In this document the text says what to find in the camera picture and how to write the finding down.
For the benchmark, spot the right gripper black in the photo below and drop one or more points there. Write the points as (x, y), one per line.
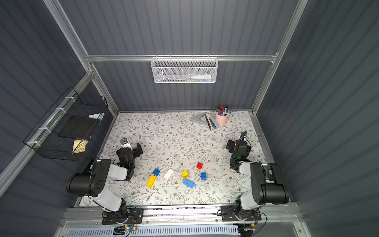
(234, 146)

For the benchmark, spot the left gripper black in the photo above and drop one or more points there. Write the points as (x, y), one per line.
(135, 150)

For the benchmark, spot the dark blue square lego brick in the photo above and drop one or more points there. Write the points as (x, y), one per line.
(156, 172)

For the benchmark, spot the long yellow lego brick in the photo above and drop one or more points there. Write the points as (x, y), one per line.
(151, 181)

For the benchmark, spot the white lego brick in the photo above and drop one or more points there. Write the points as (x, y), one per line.
(168, 174)

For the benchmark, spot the small yellow lego brick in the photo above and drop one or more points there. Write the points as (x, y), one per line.
(185, 174)

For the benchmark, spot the light blue long lego brick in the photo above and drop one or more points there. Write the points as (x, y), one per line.
(188, 183)

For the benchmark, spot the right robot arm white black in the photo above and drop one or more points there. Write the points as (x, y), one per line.
(267, 182)

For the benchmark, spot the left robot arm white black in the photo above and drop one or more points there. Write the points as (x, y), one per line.
(90, 179)

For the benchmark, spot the pink pen cup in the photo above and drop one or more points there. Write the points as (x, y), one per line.
(221, 120)

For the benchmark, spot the pastel sticky notes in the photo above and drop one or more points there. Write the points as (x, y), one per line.
(98, 116)

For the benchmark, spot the yellow sticky notes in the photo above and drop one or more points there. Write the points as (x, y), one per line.
(79, 146)

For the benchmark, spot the grey triangle ruler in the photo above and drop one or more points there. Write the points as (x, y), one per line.
(201, 118)

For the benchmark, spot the black notebook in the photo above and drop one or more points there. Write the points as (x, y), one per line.
(79, 128)

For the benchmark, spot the floral table mat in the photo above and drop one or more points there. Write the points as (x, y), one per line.
(171, 141)

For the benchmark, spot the white bottle in basket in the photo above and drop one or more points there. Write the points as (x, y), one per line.
(201, 77)

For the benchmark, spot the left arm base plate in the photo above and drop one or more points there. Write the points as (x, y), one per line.
(131, 216)

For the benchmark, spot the black wire basket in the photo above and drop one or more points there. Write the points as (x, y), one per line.
(44, 139)

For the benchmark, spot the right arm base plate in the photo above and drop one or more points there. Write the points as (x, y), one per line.
(230, 213)

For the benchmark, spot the aluminium front rail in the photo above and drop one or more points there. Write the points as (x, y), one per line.
(201, 214)

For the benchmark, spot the white wire mesh basket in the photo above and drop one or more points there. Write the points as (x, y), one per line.
(179, 72)

